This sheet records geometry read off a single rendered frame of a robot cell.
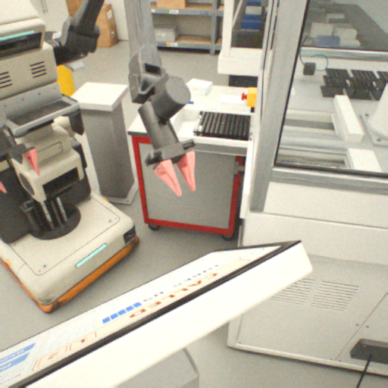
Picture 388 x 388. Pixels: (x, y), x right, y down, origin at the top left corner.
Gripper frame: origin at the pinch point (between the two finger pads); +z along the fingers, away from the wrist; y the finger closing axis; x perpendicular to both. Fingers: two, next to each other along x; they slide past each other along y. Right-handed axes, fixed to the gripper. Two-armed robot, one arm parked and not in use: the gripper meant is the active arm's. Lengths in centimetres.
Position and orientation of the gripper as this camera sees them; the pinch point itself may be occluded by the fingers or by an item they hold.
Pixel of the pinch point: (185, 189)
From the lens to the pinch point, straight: 66.1
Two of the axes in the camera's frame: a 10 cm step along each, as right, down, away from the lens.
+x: -3.4, 2.1, 9.2
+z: 3.9, 9.2, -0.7
